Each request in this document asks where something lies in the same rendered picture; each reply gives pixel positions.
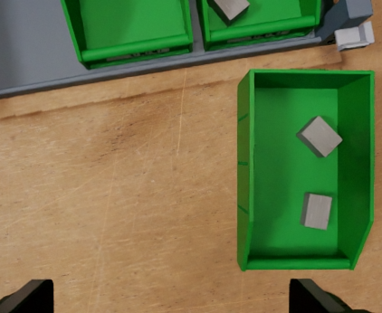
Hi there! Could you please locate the green bin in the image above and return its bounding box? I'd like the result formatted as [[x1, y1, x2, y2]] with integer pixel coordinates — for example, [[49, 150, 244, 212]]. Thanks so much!
[[237, 69, 375, 271], [60, 0, 194, 68], [196, 0, 321, 50]]

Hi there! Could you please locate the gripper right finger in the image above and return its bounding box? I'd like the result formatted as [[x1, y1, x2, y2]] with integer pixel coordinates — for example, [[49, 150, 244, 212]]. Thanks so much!
[[289, 279, 373, 313]]

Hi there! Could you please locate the grey shelf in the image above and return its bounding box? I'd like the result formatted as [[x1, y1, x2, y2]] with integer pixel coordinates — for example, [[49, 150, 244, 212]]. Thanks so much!
[[0, 0, 375, 99]]

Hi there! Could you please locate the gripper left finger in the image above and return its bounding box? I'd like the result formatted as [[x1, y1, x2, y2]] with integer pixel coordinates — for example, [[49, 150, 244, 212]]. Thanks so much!
[[0, 280, 54, 313]]

